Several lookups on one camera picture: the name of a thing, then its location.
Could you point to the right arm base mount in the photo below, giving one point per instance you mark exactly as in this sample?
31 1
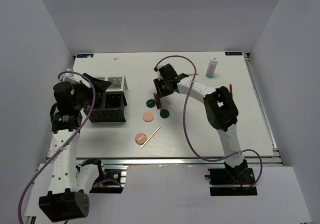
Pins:
222 184

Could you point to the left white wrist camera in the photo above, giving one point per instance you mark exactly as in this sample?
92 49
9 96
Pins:
69 76

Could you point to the pink round puff upper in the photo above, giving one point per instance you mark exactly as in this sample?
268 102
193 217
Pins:
148 116

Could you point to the pink round puff lower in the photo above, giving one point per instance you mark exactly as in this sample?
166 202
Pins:
140 138

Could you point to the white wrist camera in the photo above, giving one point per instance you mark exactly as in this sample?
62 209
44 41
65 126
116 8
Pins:
69 76
157 67

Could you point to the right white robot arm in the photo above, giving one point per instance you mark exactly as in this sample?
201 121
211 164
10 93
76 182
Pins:
220 109

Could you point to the white pink blue bottle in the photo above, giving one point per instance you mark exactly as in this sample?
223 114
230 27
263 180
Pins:
211 67

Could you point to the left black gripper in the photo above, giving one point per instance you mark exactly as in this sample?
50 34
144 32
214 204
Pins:
101 86

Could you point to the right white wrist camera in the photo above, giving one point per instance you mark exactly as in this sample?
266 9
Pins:
157 67

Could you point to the blue table label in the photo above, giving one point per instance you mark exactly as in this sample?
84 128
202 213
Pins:
84 56
233 53

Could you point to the dark red makeup pencil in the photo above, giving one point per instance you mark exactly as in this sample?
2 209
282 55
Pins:
230 89

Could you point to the green round compact right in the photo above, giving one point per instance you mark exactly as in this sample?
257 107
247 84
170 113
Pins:
164 113

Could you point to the green round compact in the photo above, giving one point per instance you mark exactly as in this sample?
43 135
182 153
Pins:
164 113
151 103

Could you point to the black mesh organizer box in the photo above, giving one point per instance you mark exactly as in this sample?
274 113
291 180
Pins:
109 108

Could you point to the white mesh organizer box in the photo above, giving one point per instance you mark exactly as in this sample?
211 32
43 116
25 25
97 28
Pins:
118 83

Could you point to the left blue table label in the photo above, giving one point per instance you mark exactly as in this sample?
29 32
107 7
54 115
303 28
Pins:
84 56

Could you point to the wooden stick near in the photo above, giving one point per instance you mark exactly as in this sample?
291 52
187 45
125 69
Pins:
148 139

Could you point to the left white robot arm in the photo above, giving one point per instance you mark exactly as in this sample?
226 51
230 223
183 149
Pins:
70 184

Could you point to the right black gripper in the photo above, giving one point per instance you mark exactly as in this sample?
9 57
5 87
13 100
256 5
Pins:
160 93

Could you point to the green round compact left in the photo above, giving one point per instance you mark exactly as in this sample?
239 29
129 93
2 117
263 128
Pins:
151 103

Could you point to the red black makeup pencil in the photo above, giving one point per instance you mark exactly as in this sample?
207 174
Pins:
156 101

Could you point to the right blue table label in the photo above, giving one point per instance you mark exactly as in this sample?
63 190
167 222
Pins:
233 53

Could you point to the pink round puff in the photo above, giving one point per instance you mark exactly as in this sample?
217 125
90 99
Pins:
140 138
148 116

